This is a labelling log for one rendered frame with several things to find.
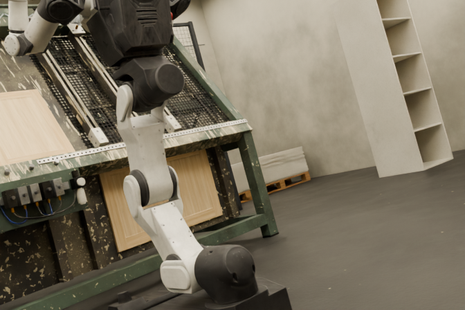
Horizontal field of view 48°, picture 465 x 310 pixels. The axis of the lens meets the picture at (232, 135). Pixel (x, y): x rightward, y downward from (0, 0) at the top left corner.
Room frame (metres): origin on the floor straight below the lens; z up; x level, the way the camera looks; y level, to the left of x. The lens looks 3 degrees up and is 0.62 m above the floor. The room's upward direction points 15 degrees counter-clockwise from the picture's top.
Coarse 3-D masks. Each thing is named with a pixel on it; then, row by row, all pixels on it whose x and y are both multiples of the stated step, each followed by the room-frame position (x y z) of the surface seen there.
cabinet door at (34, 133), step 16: (0, 96) 3.08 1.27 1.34; (16, 96) 3.14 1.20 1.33; (32, 96) 3.19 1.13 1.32; (0, 112) 3.00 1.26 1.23; (16, 112) 3.05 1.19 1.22; (32, 112) 3.11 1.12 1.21; (48, 112) 3.17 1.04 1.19; (0, 128) 2.92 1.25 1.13; (16, 128) 2.97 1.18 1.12; (32, 128) 3.03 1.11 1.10; (48, 128) 3.08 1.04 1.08; (0, 144) 2.85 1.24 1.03; (16, 144) 2.90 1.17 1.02; (32, 144) 2.95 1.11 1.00; (48, 144) 3.00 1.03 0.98; (64, 144) 3.05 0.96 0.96; (0, 160) 2.77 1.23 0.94; (16, 160) 2.82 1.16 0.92
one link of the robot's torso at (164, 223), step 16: (128, 176) 1.95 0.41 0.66; (176, 176) 2.02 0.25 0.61; (128, 192) 1.95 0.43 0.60; (176, 192) 2.04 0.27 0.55; (160, 208) 1.96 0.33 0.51; (176, 208) 1.99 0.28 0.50; (144, 224) 1.96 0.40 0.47; (160, 224) 1.92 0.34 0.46; (176, 224) 1.95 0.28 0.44; (160, 240) 1.94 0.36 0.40; (176, 240) 1.90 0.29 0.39; (192, 240) 1.93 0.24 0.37; (176, 256) 1.86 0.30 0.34
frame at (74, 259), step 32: (224, 160) 4.04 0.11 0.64; (256, 160) 3.93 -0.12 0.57; (96, 192) 3.27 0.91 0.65; (224, 192) 3.94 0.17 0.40; (256, 192) 3.91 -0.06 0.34; (32, 224) 2.97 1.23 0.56; (64, 224) 3.10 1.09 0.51; (96, 224) 3.24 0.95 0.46; (224, 224) 4.24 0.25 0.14; (256, 224) 3.81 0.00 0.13; (0, 256) 2.83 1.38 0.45; (32, 256) 2.94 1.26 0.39; (64, 256) 3.01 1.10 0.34; (96, 256) 3.14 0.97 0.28; (128, 256) 3.35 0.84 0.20; (160, 256) 3.22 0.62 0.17; (0, 288) 2.80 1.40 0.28; (32, 288) 2.91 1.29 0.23; (96, 288) 2.91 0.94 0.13
